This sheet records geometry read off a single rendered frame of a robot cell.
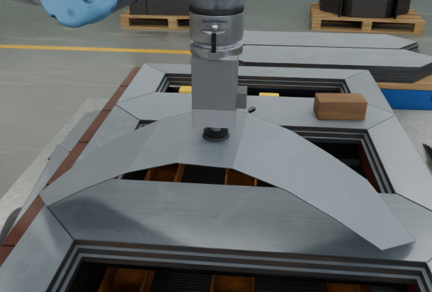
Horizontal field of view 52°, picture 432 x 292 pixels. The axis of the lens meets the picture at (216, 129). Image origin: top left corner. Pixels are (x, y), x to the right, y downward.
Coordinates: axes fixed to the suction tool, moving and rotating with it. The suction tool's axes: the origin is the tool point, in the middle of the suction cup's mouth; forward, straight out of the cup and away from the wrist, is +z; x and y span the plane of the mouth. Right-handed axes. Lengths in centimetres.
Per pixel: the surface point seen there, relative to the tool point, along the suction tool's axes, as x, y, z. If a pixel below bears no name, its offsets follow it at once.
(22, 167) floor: 120, 141, 102
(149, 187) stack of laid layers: 13.6, 9.0, 15.8
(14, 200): 52, 24, 33
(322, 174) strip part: -17.0, -1.0, 4.4
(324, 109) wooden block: -23.9, 41.2, 12.4
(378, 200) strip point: -27.5, 1.7, 10.9
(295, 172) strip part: -12.3, -4.6, 2.0
